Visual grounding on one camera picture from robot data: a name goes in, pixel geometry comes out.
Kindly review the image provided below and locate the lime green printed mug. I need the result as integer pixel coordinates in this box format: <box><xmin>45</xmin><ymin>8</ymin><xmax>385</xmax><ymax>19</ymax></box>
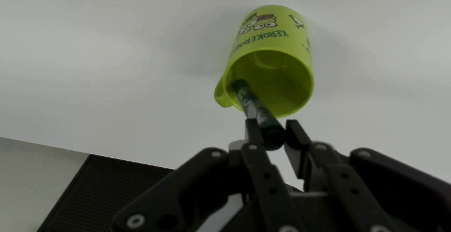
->
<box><xmin>214</xmin><ymin>5</ymin><xmax>315</xmax><ymax>118</ymax></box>

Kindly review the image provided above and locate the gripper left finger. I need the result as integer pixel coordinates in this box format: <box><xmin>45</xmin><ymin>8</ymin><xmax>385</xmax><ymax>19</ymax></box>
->
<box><xmin>112</xmin><ymin>118</ymin><xmax>304</xmax><ymax>232</ymax></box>

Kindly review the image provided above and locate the black perforated panel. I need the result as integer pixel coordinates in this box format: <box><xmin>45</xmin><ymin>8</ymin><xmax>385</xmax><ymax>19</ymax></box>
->
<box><xmin>37</xmin><ymin>154</ymin><xmax>175</xmax><ymax>232</ymax></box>

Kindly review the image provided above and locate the green marker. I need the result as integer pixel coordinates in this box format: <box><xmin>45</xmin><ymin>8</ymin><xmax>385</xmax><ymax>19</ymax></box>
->
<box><xmin>233</xmin><ymin>79</ymin><xmax>286</xmax><ymax>151</ymax></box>

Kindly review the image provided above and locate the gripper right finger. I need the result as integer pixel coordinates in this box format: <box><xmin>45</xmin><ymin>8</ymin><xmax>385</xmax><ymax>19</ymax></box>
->
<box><xmin>284</xmin><ymin>119</ymin><xmax>451</xmax><ymax>232</ymax></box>

